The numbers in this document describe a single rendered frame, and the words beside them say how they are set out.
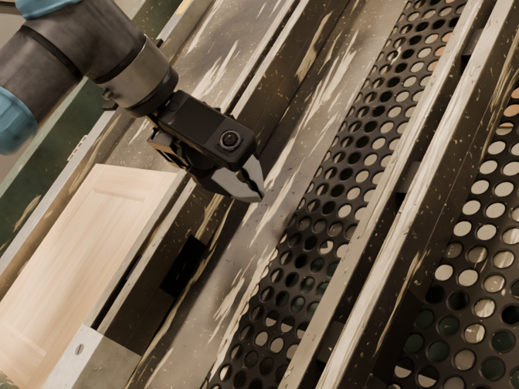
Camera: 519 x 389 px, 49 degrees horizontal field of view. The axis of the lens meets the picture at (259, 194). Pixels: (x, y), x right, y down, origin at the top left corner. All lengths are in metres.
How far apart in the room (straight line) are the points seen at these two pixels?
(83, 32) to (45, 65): 0.05
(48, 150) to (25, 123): 0.88
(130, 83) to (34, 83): 0.10
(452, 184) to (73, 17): 0.41
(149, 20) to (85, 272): 0.82
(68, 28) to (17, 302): 0.66
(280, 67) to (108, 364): 0.50
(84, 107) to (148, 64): 0.89
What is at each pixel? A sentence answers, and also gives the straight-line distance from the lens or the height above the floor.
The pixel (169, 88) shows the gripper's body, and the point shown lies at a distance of 0.64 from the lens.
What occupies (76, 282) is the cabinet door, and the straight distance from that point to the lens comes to 1.02.
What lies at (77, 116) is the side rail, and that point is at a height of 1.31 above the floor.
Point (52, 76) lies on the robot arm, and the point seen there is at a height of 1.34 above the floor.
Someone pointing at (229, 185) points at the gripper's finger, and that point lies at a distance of 0.71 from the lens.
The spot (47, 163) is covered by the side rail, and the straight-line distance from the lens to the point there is 1.48.
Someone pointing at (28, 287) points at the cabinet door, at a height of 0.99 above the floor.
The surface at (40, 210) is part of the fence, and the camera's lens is 1.24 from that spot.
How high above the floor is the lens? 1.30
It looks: 7 degrees down
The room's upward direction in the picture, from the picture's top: straight up
